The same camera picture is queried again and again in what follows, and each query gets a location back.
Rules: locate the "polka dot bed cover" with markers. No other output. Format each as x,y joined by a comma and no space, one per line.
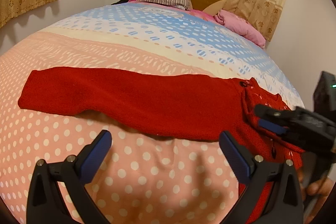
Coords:
139,37

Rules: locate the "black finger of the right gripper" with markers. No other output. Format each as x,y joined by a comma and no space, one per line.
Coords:
276,121

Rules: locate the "pink pillow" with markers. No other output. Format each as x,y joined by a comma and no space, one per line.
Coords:
241,27

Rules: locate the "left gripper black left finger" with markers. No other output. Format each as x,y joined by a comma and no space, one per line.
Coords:
45,203

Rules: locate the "person's right hand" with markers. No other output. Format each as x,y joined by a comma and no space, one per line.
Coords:
320,189

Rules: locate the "red knitted embroidered sweater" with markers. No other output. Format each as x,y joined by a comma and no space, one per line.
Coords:
147,105

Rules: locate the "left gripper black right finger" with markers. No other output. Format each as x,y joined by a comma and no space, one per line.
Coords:
284,204

